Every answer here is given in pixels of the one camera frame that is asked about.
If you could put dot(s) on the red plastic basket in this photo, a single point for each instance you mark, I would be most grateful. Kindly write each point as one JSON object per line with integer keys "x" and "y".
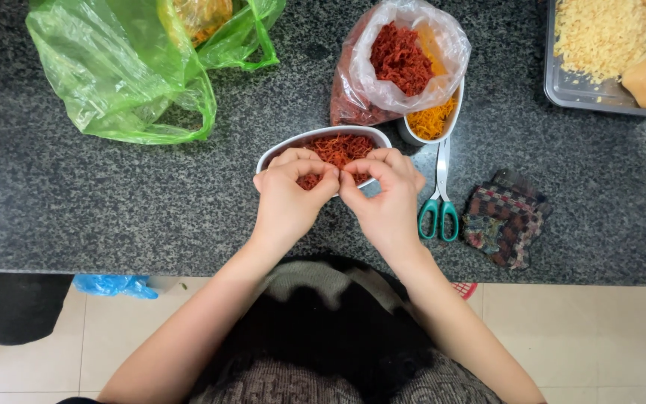
{"x": 465, "y": 289}

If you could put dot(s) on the person's patterned clothing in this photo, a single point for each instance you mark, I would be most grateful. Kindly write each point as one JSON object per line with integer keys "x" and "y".
{"x": 334, "y": 348}

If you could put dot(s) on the person's left hand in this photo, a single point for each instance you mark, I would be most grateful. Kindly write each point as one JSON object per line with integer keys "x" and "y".
{"x": 286, "y": 205}

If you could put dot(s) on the checkered woven cloth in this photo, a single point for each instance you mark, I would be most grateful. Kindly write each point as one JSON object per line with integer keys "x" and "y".
{"x": 502, "y": 219}

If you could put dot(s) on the red shredded meat floss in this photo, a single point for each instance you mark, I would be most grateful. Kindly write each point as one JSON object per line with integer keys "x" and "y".
{"x": 340, "y": 150}

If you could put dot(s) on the orange shredded floss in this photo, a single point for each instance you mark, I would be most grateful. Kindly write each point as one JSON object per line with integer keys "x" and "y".
{"x": 430, "y": 120}

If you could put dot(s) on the white bowl of orange floss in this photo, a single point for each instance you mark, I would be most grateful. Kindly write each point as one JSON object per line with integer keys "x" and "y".
{"x": 452, "y": 120}

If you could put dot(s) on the white oval bowl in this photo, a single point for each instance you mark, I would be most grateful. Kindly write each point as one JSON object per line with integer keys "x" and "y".
{"x": 323, "y": 136}

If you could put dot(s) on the heap of breadcrumbs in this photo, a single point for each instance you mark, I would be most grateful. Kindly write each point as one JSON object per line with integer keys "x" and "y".
{"x": 600, "y": 36}

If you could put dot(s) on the clear plastic bag of floss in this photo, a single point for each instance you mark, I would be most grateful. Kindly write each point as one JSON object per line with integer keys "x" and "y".
{"x": 399, "y": 61}

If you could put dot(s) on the blue plastic bag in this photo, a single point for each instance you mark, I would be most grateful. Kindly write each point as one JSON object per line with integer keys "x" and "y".
{"x": 113, "y": 285}

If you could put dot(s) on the clump of red floss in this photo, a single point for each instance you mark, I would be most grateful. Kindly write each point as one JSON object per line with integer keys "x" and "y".
{"x": 309, "y": 180}

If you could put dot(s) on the green plastic bag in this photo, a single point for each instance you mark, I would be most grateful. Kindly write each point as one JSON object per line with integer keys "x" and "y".
{"x": 132, "y": 67}

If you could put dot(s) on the metal baking tray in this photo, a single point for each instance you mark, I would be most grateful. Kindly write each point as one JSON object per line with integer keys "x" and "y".
{"x": 581, "y": 92}

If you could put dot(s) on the person's right hand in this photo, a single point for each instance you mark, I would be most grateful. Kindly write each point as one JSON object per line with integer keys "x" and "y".
{"x": 384, "y": 210}

